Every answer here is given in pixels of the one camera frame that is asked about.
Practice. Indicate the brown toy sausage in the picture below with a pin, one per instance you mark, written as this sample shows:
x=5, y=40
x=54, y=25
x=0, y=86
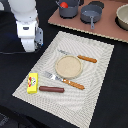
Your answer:
x=51, y=89

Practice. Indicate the round wooden plate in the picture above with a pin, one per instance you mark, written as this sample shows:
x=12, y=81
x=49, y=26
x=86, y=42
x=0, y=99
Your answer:
x=68, y=66

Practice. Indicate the black stove burner disc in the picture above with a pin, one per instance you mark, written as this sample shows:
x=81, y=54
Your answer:
x=98, y=3

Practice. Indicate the yellow toy butter box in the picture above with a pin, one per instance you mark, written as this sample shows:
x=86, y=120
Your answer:
x=32, y=83

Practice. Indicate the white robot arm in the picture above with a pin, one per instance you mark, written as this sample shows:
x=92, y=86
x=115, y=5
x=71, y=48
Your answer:
x=24, y=10

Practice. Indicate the beige bowl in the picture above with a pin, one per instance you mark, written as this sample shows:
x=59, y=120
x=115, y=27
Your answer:
x=122, y=14

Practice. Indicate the grey toy saucepan with handle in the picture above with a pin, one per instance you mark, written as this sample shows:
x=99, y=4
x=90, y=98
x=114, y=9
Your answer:
x=91, y=14

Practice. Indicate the fork with wooden handle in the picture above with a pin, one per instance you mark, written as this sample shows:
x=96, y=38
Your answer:
x=54, y=77

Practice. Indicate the red toy tomato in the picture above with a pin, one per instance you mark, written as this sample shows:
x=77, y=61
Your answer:
x=64, y=5

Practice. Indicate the brown toy stove board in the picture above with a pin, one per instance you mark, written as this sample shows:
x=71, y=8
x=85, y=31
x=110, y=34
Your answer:
x=105, y=27

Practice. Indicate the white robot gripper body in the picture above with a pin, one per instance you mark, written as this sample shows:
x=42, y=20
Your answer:
x=30, y=34

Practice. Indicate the knife with wooden handle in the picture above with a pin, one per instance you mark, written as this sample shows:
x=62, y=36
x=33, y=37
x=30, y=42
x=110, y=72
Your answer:
x=79, y=56

